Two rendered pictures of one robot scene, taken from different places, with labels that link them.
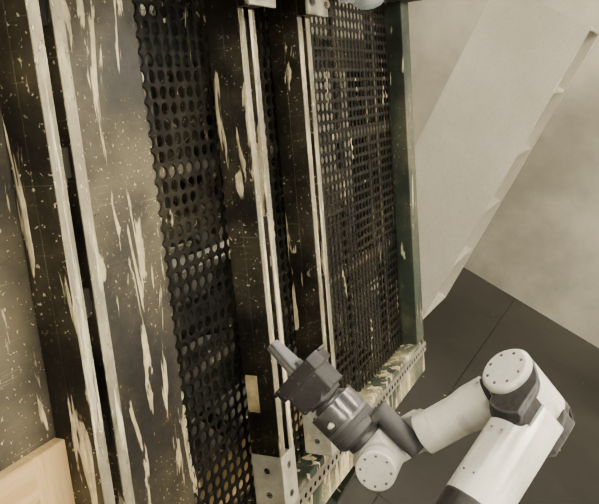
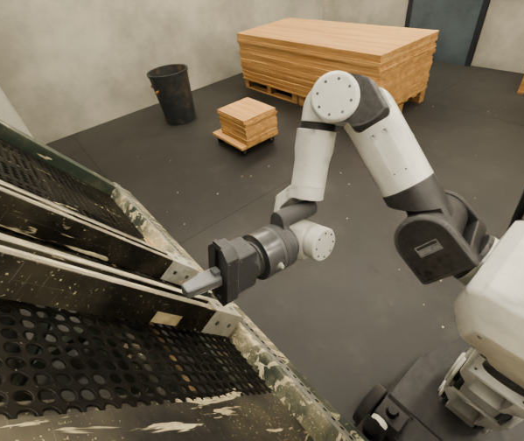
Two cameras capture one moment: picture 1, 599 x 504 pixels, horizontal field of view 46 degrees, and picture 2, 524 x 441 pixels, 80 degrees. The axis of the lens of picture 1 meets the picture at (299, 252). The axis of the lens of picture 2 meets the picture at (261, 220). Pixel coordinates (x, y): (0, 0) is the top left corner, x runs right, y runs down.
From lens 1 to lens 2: 78 cm
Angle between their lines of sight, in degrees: 46
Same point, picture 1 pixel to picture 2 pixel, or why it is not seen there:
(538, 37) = not seen: outside the picture
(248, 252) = (37, 279)
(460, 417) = (325, 160)
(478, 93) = not seen: outside the picture
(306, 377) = (238, 269)
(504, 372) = (339, 98)
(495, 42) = not seen: outside the picture
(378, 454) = (319, 236)
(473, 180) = not seen: outside the picture
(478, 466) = (403, 162)
